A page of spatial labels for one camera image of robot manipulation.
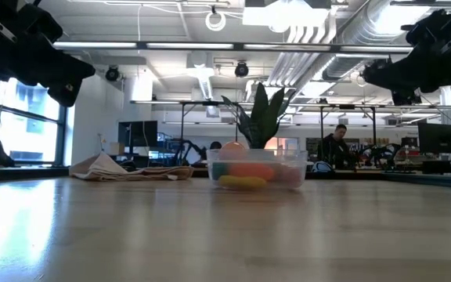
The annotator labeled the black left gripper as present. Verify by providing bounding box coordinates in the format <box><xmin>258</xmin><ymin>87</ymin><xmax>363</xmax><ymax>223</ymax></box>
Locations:
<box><xmin>0</xmin><ymin>0</ymin><xmax>96</xmax><ymax>108</ymax></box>

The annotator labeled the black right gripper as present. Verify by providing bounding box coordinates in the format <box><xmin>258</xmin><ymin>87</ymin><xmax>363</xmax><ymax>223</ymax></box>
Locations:
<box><xmin>362</xmin><ymin>0</ymin><xmax>451</xmax><ymax>107</ymax></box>

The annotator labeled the clear plastic tupperware container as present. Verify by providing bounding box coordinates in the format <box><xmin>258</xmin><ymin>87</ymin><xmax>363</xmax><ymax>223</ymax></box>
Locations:
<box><xmin>205</xmin><ymin>148</ymin><xmax>315</xmax><ymax>191</ymax></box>

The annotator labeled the small pink toy fruit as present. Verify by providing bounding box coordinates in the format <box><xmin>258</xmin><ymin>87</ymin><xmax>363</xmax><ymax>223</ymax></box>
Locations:
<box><xmin>276</xmin><ymin>164</ymin><xmax>305</xmax><ymax>185</ymax></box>

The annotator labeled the orange ball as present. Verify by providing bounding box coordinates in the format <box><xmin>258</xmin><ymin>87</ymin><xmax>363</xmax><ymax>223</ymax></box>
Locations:
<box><xmin>228</xmin><ymin>162</ymin><xmax>276</xmax><ymax>182</ymax></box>

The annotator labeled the green toy cucumber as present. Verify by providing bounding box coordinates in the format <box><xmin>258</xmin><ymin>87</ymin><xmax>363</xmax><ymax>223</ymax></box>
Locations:
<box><xmin>211</xmin><ymin>161</ymin><xmax>230</xmax><ymax>180</ymax></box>

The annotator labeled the yellow toy fry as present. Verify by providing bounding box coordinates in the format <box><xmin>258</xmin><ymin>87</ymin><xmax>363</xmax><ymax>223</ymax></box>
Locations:
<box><xmin>217</xmin><ymin>175</ymin><xmax>269</xmax><ymax>190</ymax></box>

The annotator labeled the black ceiling spotlight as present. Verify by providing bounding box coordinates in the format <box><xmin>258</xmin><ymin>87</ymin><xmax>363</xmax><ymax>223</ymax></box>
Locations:
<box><xmin>104</xmin><ymin>65</ymin><xmax>121</xmax><ymax>82</ymax></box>
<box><xmin>234</xmin><ymin>61</ymin><xmax>250</xmax><ymax>78</ymax></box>

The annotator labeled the black monitor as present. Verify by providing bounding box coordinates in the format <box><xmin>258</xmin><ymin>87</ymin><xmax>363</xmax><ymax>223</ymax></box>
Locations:
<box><xmin>117</xmin><ymin>120</ymin><xmax>159</xmax><ymax>149</ymax></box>
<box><xmin>417</xmin><ymin>122</ymin><xmax>451</xmax><ymax>155</ymax></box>

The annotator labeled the blue white round object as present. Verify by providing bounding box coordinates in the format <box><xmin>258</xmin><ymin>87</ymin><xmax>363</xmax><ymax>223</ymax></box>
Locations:
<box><xmin>311</xmin><ymin>160</ymin><xmax>333</xmax><ymax>174</ymax></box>

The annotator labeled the beige folded cloth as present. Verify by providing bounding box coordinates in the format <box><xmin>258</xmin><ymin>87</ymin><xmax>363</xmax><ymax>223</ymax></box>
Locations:
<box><xmin>68</xmin><ymin>151</ymin><xmax>195</xmax><ymax>183</ymax></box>

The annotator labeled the white ceiling light panel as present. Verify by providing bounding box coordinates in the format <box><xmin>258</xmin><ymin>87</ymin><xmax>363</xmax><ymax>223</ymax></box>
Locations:
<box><xmin>243</xmin><ymin>0</ymin><xmax>331</xmax><ymax>28</ymax></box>

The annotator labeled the snake plant in white pot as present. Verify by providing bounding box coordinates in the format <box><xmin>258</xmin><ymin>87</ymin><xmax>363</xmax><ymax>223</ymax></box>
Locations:
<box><xmin>221</xmin><ymin>81</ymin><xmax>298</xmax><ymax>152</ymax></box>

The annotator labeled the black overhead beam with lights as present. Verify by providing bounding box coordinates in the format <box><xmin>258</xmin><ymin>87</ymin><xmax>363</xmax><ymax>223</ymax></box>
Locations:
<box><xmin>52</xmin><ymin>41</ymin><xmax>414</xmax><ymax>55</ymax></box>

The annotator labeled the black workbench frame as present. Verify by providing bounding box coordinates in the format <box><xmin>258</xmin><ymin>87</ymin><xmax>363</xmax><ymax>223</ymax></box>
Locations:
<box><xmin>290</xmin><ymin>103</ymin><xmax>379</xmax><ymax>152</ymax></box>
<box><xmin>129</xmin><ymin>99</ymin><xmax>240</xmax><ymax>150</ymax></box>

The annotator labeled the silver ventilation duct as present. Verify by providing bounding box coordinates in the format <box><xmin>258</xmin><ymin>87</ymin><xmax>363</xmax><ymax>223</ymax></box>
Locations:
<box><xmin>319</xmin><ymin>0</ymin><xmax>434</xmax><ymax>83</ymax></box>

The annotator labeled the black aluminium table frame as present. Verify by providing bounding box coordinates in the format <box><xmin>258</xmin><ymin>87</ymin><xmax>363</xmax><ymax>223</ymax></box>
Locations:
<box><xmin>0</xmin><ymin>164</ymin><xmax>451</xmax><ymax>191</ymax></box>

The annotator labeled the white coiled cable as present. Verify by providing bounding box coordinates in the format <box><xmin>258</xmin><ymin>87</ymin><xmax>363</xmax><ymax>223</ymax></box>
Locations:
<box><xmin>204</xmin><ymin>9</ymin><xmax>228</xmax><ymax>33</ymax></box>

